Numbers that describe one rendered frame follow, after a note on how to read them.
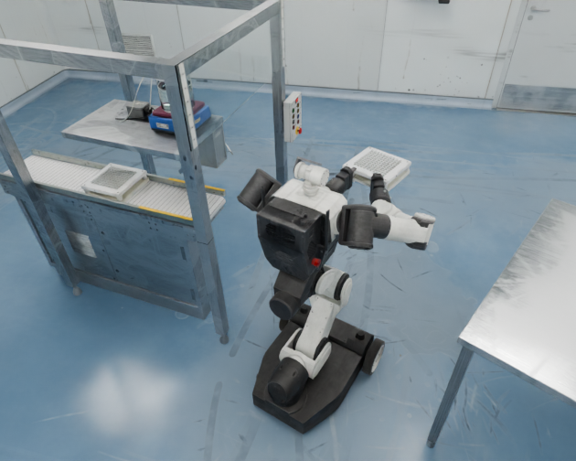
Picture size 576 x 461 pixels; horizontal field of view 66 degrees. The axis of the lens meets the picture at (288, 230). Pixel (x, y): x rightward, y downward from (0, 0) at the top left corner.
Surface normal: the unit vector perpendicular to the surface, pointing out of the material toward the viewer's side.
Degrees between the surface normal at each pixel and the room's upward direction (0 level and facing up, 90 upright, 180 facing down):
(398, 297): 0
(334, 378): 0
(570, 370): 0
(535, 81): 90
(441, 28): 90
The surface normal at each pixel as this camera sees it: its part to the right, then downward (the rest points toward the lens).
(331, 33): -0.23, 0.63
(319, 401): -0.02, -0.77
